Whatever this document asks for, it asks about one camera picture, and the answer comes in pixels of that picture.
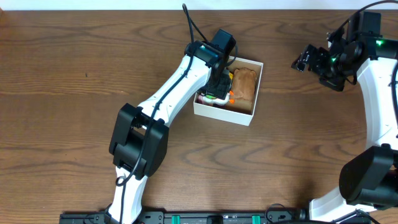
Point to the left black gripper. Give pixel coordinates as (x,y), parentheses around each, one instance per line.
(219,86)

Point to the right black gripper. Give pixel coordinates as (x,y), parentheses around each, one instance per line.
(321,55)

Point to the white pink duck toy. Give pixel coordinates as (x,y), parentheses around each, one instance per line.
(211,100)

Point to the brown plush toy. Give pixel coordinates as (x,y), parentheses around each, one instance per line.
(244,84)

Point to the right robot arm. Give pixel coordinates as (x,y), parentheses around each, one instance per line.
(369,181)

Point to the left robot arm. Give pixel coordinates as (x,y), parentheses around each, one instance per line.
(140,136)

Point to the white cardboard box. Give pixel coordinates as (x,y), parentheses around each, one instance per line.
(241,112)

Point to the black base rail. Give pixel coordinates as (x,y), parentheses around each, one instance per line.
(275,214)

